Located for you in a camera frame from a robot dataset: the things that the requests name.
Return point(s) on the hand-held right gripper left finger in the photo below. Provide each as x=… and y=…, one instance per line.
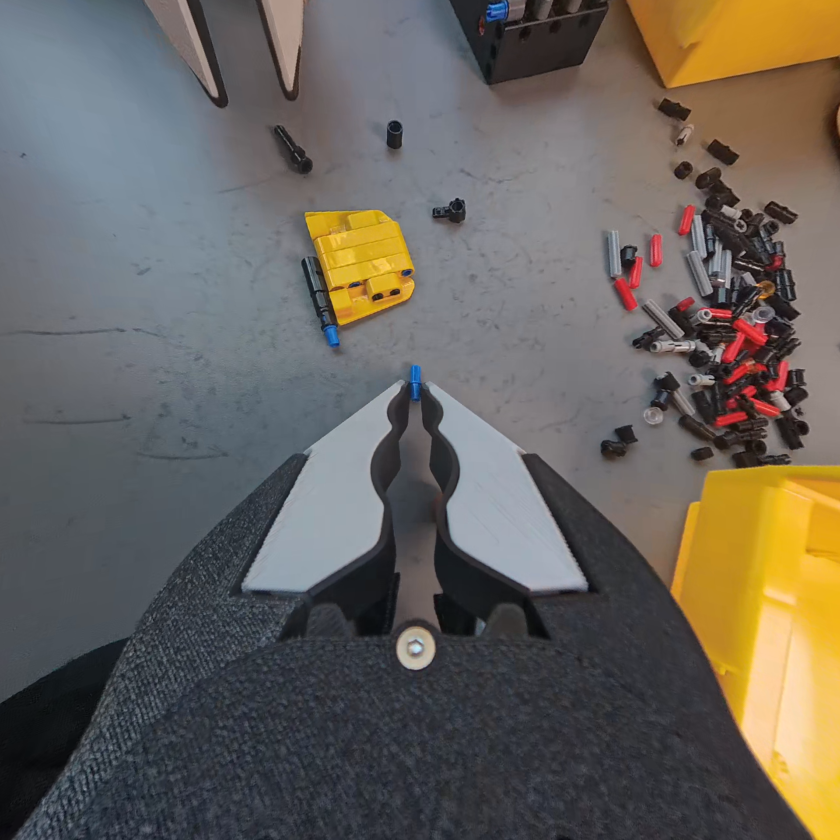
x=315, y=525

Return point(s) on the black lego bush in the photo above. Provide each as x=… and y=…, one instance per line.
x=394, y=134

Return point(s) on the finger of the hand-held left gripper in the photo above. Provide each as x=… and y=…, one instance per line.
x=187, y=39
x=285, y=33

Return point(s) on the pile of small lego pieces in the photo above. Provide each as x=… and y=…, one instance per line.
x=735, y=315

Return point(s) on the small black lego connector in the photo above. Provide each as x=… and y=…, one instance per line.
x=451, y=211

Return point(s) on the black connector with blue pin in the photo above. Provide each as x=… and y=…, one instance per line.
x=321, y=295

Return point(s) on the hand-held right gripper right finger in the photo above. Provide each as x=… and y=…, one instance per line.
x=505, y=525

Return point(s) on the yellow lego block assembly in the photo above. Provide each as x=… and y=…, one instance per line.
x=361, y=262

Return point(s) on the blue lego pin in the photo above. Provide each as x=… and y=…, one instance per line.
x=415, y=380

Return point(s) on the yellow plastic bin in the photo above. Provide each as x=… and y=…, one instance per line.
x=728, y=39
x=768, y=623

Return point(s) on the black and yellow lego model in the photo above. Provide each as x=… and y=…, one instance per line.
x=531, y=46

